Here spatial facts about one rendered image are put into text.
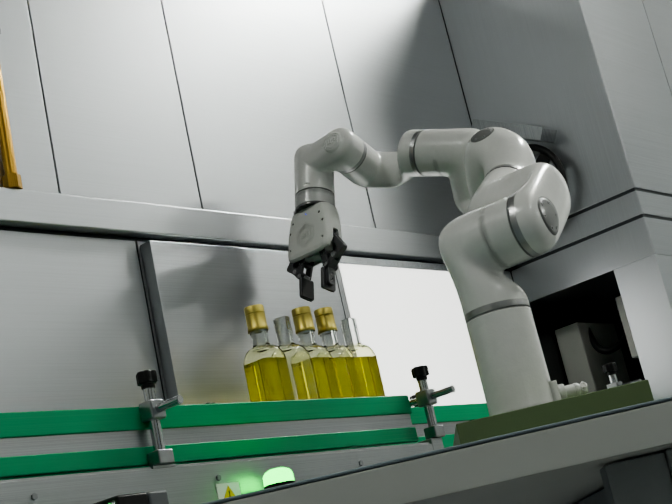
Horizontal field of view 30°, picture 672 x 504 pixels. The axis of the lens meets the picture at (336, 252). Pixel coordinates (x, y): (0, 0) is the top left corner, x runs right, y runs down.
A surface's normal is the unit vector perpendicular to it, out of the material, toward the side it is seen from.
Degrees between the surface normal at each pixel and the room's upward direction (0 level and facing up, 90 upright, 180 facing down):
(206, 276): 90
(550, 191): 78
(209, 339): 90
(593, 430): 90
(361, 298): 90
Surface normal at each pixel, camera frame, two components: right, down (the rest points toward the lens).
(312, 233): -0.69, -0.30
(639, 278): -0.67, -0.06
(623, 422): -0.07, -0.26
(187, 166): 0.71, -0.33
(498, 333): -0.29, -0.22
